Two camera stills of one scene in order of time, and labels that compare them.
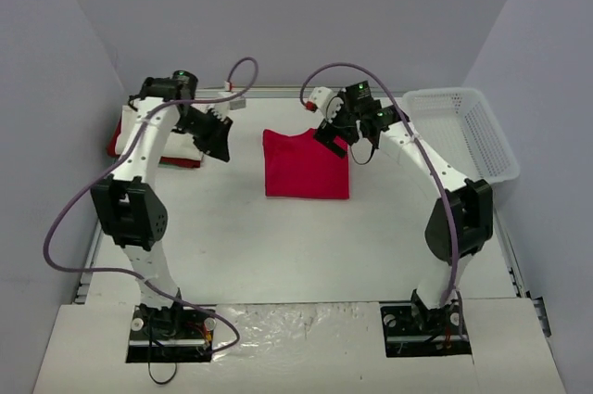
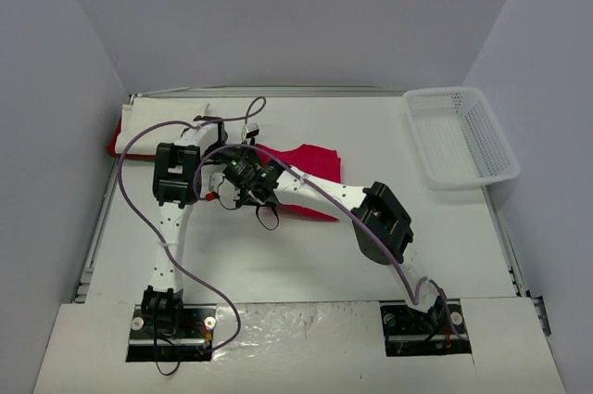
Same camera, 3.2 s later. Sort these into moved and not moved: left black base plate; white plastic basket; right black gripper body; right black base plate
Moved: right black gripper body
Not moved: right black base plate; left black base plate; white plastic basket
